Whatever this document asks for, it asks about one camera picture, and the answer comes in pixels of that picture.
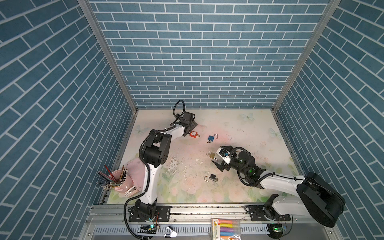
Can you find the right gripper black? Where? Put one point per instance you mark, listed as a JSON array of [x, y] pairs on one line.
[[224, 164]]

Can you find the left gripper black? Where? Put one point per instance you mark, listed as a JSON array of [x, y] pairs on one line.
[[192, 123]]

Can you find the red padlock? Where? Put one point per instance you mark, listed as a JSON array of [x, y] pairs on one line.
[[194, 134]]

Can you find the large brass padlock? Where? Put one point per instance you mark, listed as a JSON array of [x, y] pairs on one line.
[[211, 155]]

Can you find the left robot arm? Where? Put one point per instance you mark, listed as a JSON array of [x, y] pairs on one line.
[[154, 152]]

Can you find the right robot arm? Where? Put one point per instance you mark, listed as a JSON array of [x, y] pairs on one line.
[[308, 195]]

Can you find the black padlock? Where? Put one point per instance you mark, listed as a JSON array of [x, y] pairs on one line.
[[212, 178]]

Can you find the blue padlock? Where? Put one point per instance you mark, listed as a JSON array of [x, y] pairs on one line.
[[212, 138]]

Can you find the marker pack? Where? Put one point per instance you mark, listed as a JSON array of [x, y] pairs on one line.
[[225, 229]]

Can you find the pink pencil case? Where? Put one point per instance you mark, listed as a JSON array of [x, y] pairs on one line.
[[135, 171]]

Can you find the metal binder clip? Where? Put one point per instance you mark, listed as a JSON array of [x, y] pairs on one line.
[[170, 232]]

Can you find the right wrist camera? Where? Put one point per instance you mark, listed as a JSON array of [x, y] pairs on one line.
[[225, 156]]

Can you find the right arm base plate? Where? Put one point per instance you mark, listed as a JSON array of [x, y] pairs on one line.
[[258, 211]]

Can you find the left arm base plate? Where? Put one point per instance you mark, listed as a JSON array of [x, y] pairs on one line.
[[162, 214]]

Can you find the aluminium front rail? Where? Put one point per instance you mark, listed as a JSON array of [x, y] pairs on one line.
[[185, 214]]

